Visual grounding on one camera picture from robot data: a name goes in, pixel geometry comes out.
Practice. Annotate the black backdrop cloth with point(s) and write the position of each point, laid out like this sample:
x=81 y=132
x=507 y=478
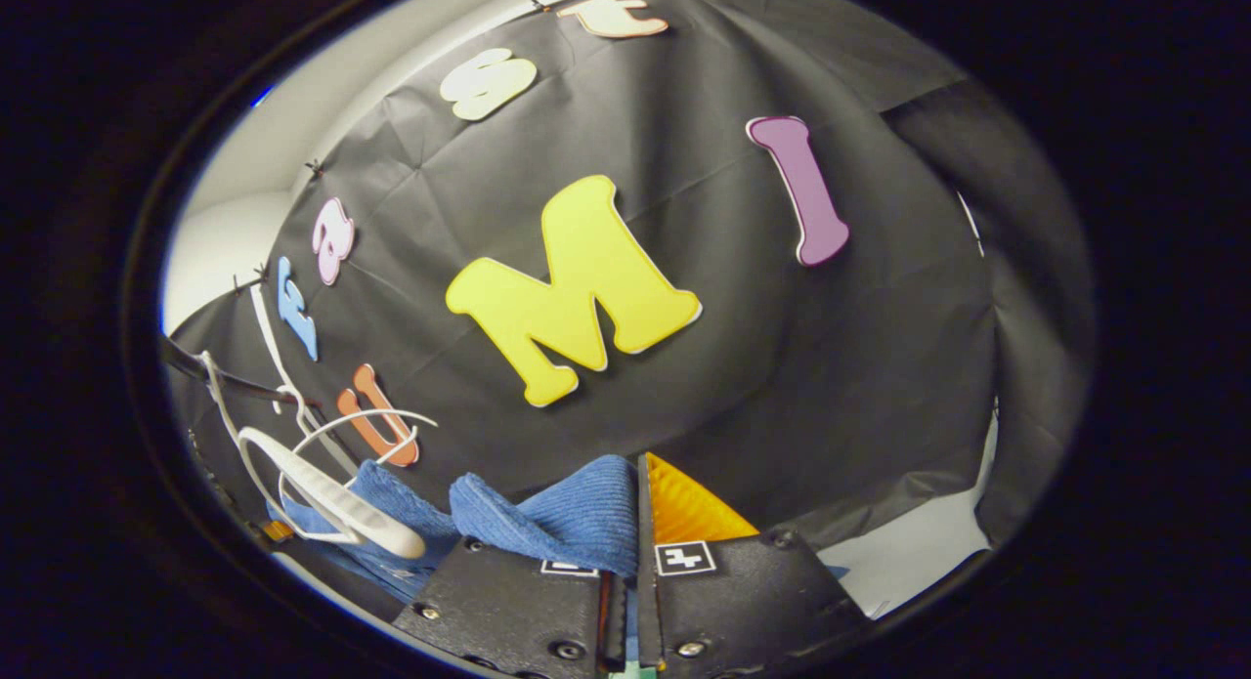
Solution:
x=733 y=386

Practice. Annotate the black clothes rack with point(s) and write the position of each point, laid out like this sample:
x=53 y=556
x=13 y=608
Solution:
x=235 y=378

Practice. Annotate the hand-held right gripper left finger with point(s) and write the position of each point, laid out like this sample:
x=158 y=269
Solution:
x=508 y=606

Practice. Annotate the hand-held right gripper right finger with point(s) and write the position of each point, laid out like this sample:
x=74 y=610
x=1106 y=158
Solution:
x=743 y=591

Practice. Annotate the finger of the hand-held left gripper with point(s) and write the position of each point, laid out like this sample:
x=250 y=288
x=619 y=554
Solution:
x=276 y=531

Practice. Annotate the white plastic hanger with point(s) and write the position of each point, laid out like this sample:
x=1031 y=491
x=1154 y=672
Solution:
x=332 y=498
x=327 y=427

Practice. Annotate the blue shirt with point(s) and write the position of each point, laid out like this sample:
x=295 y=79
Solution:
x=577 y=513

